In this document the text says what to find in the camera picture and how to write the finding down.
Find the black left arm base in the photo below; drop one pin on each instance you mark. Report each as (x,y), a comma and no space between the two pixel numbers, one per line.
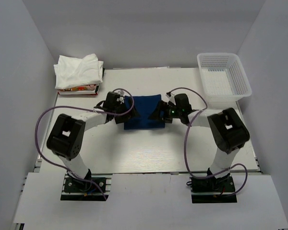
(75,190)

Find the red patterned folded t-shirt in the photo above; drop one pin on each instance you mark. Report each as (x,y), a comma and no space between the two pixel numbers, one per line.
(81,90)

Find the white foreground cover board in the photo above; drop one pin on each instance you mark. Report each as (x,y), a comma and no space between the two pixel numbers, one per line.
(148,202)

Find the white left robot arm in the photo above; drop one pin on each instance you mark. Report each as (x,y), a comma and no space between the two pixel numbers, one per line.
(66,137)

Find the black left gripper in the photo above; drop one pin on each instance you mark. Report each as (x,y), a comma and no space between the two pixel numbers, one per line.
(133,114)

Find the white folded t-shirt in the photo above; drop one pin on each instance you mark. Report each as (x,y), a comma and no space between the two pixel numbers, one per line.
(73,72)

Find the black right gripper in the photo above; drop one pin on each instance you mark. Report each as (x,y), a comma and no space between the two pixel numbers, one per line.
(164,107)

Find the blue t-shirt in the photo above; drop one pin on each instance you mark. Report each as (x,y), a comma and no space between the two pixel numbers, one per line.
(144,105)

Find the white plastic basket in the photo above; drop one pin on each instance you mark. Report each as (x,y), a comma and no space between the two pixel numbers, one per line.
(223,77)

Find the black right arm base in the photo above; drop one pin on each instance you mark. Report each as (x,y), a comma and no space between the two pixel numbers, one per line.
(212,190)

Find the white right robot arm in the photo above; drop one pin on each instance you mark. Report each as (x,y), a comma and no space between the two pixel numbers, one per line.
(229,132)

